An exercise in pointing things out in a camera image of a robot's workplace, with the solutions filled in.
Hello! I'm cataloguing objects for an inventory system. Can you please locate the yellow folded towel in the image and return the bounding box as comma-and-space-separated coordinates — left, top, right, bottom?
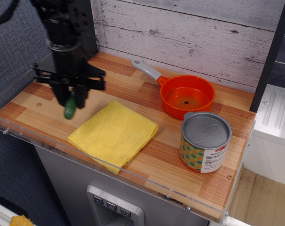
67, 100, 158, 174

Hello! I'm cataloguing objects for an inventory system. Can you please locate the grey toy fridge cabinet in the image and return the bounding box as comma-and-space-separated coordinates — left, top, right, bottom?
35, 147, 209, 226

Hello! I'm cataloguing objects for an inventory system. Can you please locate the black left shelf post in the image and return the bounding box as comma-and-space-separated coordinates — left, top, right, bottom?
81, 0, 98, 59

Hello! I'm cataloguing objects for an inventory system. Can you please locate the black shelf post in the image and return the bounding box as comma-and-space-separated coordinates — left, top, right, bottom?
81, 0, 98, 59
249, 4, 285, 113

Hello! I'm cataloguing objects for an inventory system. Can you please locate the orange toy pot grey handle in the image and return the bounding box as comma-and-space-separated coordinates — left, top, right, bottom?
131, 60, 215, 120

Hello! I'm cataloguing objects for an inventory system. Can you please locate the patterned can grey lid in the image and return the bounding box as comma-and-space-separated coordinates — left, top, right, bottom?
180, 112, 232, 173

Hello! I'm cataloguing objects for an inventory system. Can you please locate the white toy sink unit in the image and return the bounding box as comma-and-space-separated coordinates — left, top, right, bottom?
242, 85, 285, 184

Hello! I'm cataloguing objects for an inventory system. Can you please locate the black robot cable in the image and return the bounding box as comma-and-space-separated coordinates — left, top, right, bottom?
0, 0, 20, 26

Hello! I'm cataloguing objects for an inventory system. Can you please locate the yellow black object corner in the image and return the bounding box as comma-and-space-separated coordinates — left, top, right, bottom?
9, 215, 34, 226

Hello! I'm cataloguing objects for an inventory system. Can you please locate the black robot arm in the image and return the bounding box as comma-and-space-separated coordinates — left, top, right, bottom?
31, 0, 105, 109

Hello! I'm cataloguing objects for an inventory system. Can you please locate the black right shelf post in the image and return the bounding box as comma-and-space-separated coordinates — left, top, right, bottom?
249, 4, 285, 113

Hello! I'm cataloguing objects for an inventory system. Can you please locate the silver water dispenser panel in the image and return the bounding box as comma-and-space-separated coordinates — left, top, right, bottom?
87, 185, 145, 226

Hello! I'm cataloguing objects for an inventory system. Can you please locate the clear acrylic front guard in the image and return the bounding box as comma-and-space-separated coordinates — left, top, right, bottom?
0, 118, 229, 226

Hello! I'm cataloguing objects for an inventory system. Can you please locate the green toy pickle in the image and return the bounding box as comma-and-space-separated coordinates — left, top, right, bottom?
64, 89, 77, 120

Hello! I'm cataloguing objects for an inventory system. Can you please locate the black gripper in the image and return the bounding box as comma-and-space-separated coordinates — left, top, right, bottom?
32, 42, 105, 109

